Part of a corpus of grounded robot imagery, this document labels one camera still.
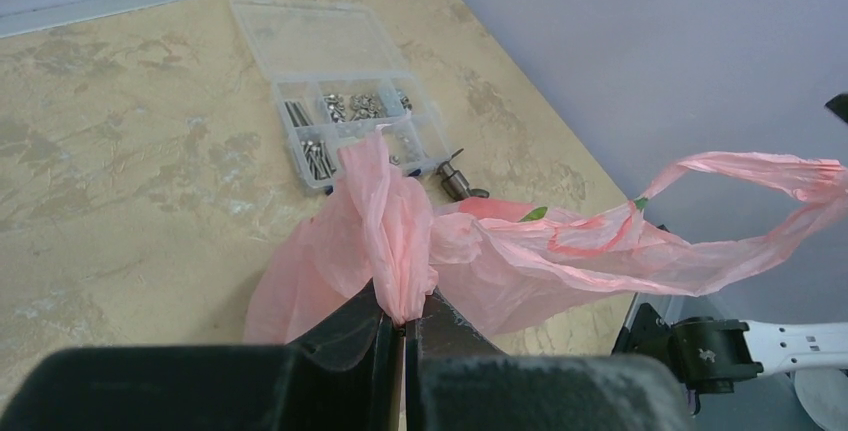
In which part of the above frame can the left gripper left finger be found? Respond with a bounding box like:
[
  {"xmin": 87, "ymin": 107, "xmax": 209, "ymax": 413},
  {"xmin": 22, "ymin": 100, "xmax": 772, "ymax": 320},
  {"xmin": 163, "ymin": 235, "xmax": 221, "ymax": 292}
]
[{"xmin": 1, "ymin": 285, "xmax": 402, "ymax": 430}]

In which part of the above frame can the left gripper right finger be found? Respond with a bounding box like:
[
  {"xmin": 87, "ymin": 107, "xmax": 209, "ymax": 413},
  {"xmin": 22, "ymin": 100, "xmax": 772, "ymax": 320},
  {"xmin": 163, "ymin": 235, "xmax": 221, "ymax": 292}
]
[{"xmin": 405, "ymin": 292, "xmax": 695, "ymax": 430}]

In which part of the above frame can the pink plastic bag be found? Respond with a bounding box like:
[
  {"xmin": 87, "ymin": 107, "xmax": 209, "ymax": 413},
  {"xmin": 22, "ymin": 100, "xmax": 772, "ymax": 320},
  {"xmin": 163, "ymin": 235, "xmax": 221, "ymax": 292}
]
[{"xmin": 244, "ymin": 131, "xmax": 847, "ymax": 343}]

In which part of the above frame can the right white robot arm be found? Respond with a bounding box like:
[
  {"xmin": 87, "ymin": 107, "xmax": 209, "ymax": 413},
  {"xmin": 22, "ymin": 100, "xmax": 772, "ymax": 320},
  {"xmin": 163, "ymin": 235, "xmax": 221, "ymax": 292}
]
[{"xmin": 613, "ymin": 168, "xmax": 847, "ymax": 414}]

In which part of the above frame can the metal pump nozzle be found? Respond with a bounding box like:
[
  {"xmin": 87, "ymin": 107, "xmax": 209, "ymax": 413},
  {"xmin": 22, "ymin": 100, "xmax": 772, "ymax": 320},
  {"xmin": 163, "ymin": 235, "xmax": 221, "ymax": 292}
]
[{"xmin": 436, "ymin": 148, "xmax": 490, "ymax": 201}]

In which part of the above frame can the clear screw organizer box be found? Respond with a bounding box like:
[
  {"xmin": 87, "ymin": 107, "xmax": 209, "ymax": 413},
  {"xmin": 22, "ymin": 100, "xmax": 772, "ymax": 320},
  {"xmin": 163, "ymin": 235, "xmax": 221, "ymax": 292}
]
[{"xmin": 230, "ymin": 0, "xmax": 454, "ymax": 193}]

